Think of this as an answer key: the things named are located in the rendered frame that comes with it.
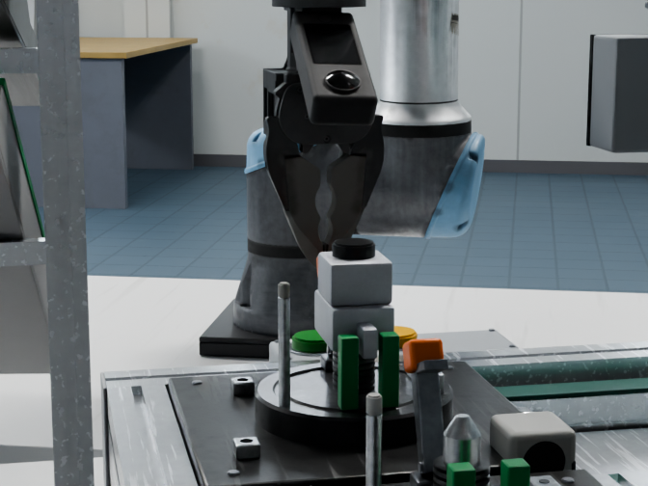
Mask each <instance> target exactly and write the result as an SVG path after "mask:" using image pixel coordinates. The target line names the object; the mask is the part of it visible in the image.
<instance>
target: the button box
mask: <svg viewBox="0 0 648 486"><path fill-rule="evenodd" d="M419 338H439V339H441V340H442V343H443V351H444V353H449V352H467V351H484V350H501V349H519V347H517V346H516V345H515V344H514V343H512V342H511V341H510V340H508V339H507V338H506V337H504V336H503V335H502V334H500V333H499V332H498V331H497V330H495V329H489V330H482V331H464V332H445V333H427V334H418V339H419ZM322 354H327V352H321V353H310V352H302V351H298V350H295V349H293V348H292V339H291V340H290V361H291V362H295V361H312V360H320V356H321V355H322ZM278 361H279V340H278V339H276V340H274V341H272V342H270V344H269V363H277V362H278Z"/></svg>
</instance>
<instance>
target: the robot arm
mask: <svg viewBox="0 0 648 486"><path fill-rule="evenodd" d="M272 7H283V9H284V10H285V11H287V58H286V61H285V63H284V66H283V67H282V68H264V69H263V128H261V129H259V130H257V131H255V132H254V133H253V134H252V135H251V136H250V138H249V140H248V143H247V167H246V169H245V171H244V172H245V174H246V176H247V235H248V256H247V261H246V264H245V267H244V271H243V274H242V277H241V281H240V284H239V287H238V289H237V293H236V296H235V299H234V303H233V323H234V325H235V326H236V327H238V328H239V329H242V330H244V331H247V332H250V333H254V334H259V335H265V336H272V337H278V336H279V317H278V297H279V296H278V284H279V283H281V282H287V283H289V284H290V296H289V297H290V337H291V338H292V337H293V336H294V335H295V334H296V333H298V332H301V331H307V330H315V328H314V292H315V290H317V289H318V277H317V267H316V258H317V257H318V255H319V253H321V252H331V251H332V244H333V242H335V240H337V239H341V238H351V237H352V235H353V234H358V235H382V236H408V237H424V239H430V238H431V237H457V236H460V235H462V234H464V233H465V232H466V231H467V230H468V229H469V227H470V226H471V223H472V221H473V215H474V212H475V208H476V203H477V198H478V193H479V188H480V182H481V177H482V170H483V162H484V150H485V138H484V136H483V135H481V134H478V133H477V132H474V133H472V117H471V115H470V114H469V113H468V112H467V111H466V110H465V109H464V108H463V107H462V106H461V105H460V104H459V102H458V37H459V0H380V101H379V103H378V104H377V102H378V98H377V94H376V91H375V89H374V85H373V82H372V79H371V75H370V72H369V69H368V65H367V62H366V59H365V54H364V51H363V47H362V44H361V41H360V37H359V34H358V31H357V27H356V24H355V21H354V17H353V15H352V14H351V13H342V12H341V8H357V7H366V0H272Z"/></svg>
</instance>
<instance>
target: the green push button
mask: <svg viewBox="0 0 648 486"><path fill-rule="evenodd" d="M292 348H293V349H295V350H298V351H302V352H310V353H321V352H327V343H326V342H325V341H324V339H323V338H322V337H321V335H320V334H318V333H317V331H316V330H307V331H301V332H298V333H296V334H295V335H294V336H293V337H292Z"/></svg>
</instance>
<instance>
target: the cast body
mask: <svg viewBox="0 0 648 486"><path fill-rule="evenodd" d="M391 302H392V263H391V262H390V261H389V260H388V259H387V258H386V257H384V256H383V255H382V254H381V253H379V252H378V251H376V250H375V243H374V242H373V241H372V240H370V239H365V238H341V239H337V240H335V242H333V244H332V251H331V252H321V253H319V255H318V289H317V290H315V292H314V328H315V330H316V331H317V333H318V334H320V335H321V337H322V338H323V339H324V341H325V342H326V343H327V344H328V346H329V347H330V348H331V350H332V351H334V352H338V335H346V334H355V335H356V336H357V337H358V338H359V354H360V355H361V356H362V358H363V359H376V358H377V350H379V333H383V332H394V307H393V306H392V305H391V304H390V303H391Z"/></svg>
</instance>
